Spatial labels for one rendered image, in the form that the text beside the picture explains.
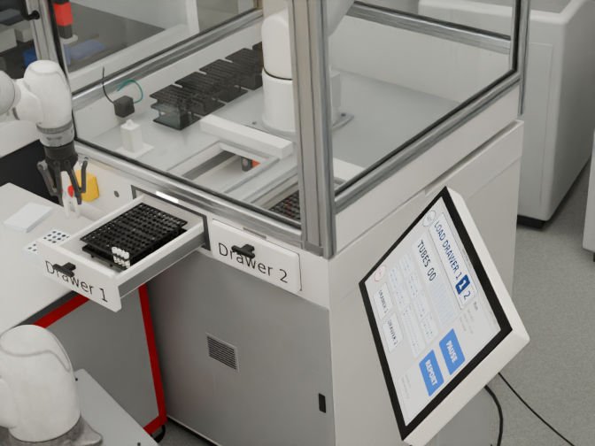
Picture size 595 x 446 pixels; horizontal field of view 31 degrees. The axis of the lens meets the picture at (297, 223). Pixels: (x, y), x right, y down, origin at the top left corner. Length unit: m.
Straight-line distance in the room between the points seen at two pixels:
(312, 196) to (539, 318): 1.65
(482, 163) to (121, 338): 1.16
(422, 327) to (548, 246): 2.24
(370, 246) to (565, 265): 1.66
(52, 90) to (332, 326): 0.90
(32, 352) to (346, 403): 0.99
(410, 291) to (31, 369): 0.79
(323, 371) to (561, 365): 1.20
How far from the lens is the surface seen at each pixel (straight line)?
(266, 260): 2.67
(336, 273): 2.60
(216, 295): 2.93
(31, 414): 2.27
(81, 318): 2.97
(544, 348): 3.81
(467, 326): 2.02
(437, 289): 2.16
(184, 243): 2.79
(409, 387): 2.09
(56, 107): 2.66
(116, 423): 2.41
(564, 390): 3.65
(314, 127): 2.38
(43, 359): 2.22
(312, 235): 2.54
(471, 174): 3.04
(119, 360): 3.15
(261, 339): 2.88
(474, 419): 2.29
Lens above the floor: 2.37
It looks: 32 degrees down
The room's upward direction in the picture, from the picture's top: 4 degrees counter-clockwise
